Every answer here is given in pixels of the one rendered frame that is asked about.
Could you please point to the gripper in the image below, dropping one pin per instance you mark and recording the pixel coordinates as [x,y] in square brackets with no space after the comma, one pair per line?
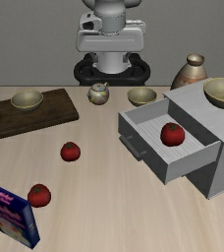
[110,40]

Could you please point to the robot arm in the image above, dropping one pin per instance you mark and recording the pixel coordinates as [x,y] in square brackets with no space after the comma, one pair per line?
[112,64]

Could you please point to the white patterned teapot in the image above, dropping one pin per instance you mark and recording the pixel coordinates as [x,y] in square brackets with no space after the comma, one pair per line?
[98,94]

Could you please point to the beige bowl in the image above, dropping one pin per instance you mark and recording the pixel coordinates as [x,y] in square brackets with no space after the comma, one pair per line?
[221,93]
[141,96]
[27,99]

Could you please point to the brown vase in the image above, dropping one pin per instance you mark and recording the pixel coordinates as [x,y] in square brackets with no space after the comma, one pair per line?
[189,75]

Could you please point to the grey drawer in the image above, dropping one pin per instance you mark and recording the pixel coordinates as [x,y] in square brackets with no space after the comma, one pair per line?
[156,144]

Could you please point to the red tomato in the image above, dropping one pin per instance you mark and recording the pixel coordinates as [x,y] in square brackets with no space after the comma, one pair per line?
[70,151]
[39,195]
[172,134]

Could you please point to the flat brown board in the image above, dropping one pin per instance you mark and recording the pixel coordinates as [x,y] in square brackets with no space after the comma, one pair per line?
[32,118]

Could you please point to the grey cabinet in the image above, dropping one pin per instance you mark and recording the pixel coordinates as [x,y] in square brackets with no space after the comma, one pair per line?
[212,131]

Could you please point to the blue carton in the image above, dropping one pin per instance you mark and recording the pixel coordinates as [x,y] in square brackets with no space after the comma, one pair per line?
[13,216]

